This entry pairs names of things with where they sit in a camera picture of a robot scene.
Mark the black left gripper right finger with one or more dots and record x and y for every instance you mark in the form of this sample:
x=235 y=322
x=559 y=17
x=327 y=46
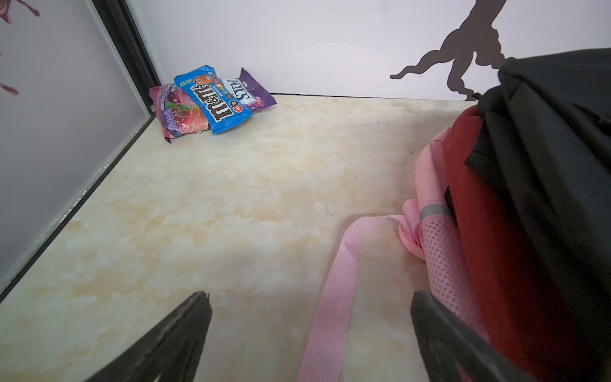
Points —
x=452 y=351

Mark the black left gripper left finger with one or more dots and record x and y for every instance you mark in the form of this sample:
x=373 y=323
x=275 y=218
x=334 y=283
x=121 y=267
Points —
x=170 y=351

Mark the pink backpack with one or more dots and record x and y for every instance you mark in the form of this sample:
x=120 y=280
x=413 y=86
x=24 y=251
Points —
x=363 y=329

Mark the red backpack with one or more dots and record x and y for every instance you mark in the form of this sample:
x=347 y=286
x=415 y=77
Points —
x=526 y=319

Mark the pink red candy bag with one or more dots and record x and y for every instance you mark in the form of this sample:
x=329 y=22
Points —
x=177 y=113

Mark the purple Skittles candy bag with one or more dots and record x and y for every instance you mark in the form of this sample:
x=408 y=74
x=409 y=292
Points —
x=249 y=92

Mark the blue M&M's candy bag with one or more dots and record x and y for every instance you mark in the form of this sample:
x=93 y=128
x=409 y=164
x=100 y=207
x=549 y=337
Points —
x=222 y=110

